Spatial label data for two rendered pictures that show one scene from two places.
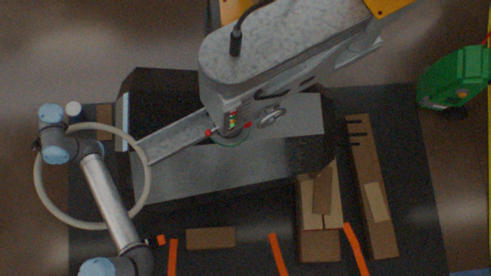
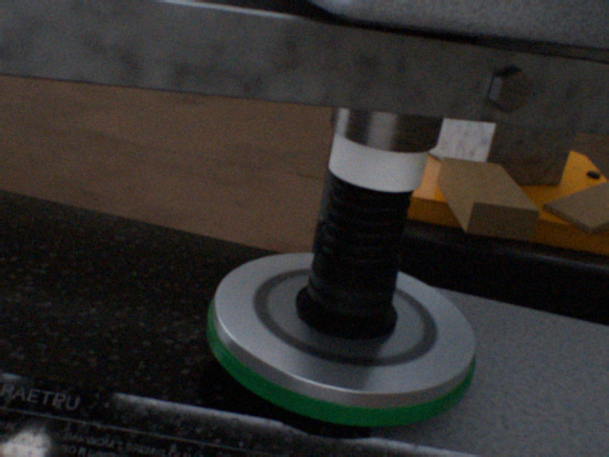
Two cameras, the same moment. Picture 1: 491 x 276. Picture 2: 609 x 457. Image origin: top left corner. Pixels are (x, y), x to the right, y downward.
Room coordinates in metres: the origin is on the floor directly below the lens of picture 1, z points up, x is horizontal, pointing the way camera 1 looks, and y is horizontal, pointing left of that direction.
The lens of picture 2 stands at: (0.29, -0.02, 1.18)
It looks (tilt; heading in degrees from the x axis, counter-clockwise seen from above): 23 degrees down; 17
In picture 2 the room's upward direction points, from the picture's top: 10 degrees clockwise
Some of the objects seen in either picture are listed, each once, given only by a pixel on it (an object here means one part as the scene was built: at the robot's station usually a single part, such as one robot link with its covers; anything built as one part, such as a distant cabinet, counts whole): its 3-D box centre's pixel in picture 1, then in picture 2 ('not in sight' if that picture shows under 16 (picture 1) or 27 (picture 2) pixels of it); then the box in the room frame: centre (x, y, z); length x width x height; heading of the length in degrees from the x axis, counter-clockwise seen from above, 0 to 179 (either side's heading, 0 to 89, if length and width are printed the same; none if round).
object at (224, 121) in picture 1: (230, 117); not in sight; (0.68, 0.08, 1.37); 0.08 x 0.03 x 0.28; 131
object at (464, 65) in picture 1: (466, 70); not in sight; (1.64, -1.29, 0.43); 0.35 x 0.35 x 0.87; 2
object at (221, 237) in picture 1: (210, 238); not in sight; (0.33, 0.09, 0.07); 0.30 x 0.12 x 0.12; 104
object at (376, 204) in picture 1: (375, 201); not in sight; (0.75, -0.90, 0.13); 0.25 x 0.10 x 0.01; 25
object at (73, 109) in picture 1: (75, 112); not in sight; (0.95, 1.13, 0.08); 0.10 x 0.10 x 0.13
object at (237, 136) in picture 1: (228, 124); (343, 318); (0.82, 0.10, 0.87); 0.21 x 0.21 x 0.01
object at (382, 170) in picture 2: not in sight; (380, 151); (0.82, 0.10, 1.02); 0.07 x 0.07 x 0.04
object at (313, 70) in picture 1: (310, 55); not in sight; (1.06, -0.21, 1.30); 0.74 x 0.23 x 0.49; 131
